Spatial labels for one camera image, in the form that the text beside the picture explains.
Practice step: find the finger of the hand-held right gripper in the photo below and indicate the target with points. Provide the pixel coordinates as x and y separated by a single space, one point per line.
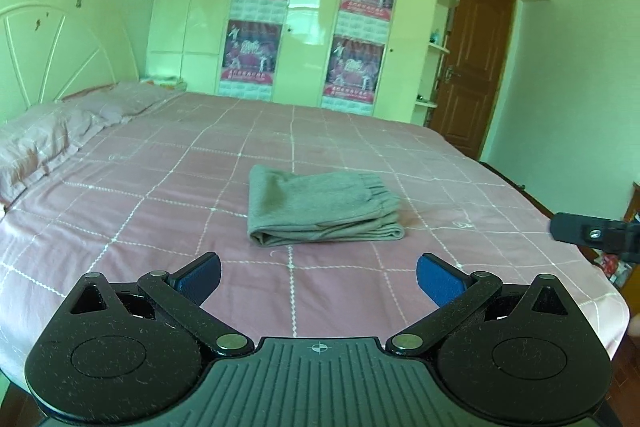
575 229

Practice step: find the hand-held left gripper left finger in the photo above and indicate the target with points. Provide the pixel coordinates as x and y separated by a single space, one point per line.
200 279

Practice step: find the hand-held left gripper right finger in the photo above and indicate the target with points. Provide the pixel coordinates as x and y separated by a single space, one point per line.
440 279

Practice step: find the grey pants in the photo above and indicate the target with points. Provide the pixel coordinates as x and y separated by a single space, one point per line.
320 207

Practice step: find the red printed bag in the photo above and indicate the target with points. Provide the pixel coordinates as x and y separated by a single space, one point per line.
611 268

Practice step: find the wooden cabinet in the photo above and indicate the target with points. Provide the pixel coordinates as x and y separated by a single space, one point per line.
634 202

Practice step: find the bed with pink checked sheet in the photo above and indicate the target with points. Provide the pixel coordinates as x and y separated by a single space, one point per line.
175 187

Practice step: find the brown wooden door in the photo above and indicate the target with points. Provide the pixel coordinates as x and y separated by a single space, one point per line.
475 67

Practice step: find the pink pillow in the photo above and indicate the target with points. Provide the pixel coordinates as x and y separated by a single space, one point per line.
35 142
125 99

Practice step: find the patterned folded cloth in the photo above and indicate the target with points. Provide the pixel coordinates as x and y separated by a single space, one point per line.
162 82

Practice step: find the white corner shelves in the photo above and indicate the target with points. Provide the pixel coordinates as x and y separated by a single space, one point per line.
442 47

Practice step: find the white glossy wardrobe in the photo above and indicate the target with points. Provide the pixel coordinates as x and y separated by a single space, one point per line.
310 32

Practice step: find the white arched headboard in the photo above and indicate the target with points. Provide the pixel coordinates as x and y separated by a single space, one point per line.
60 37

